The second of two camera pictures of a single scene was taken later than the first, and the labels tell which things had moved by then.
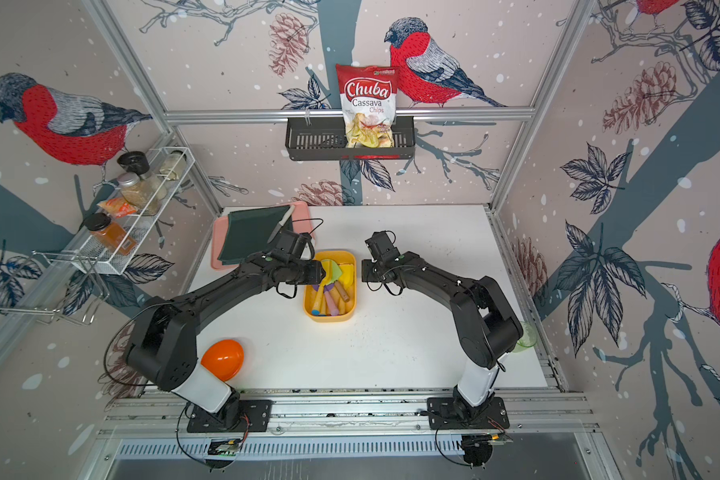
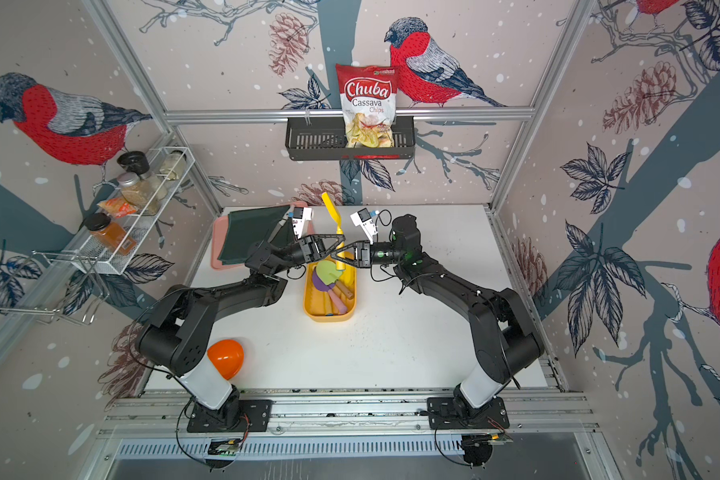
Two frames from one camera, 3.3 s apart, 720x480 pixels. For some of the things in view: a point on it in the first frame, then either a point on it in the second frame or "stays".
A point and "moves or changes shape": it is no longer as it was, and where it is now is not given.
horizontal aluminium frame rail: [318, 116] stays
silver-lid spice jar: [137, 193] stays
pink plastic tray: [301, 222] stays
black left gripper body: [303, 272] -> [300, 254]
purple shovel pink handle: [330, 300] moves or changes shape
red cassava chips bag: [369, 100] stays
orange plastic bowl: [224, 358] stays
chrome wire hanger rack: [55, 288] stays
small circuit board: [225, 447] stays
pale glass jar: [174, 167] stays
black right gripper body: [371, 273] -> [366, 249]
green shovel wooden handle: [332, 271] -> [344, 289]
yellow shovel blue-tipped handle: [316, 310] -> [339, 227]
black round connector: [477, 449] stays
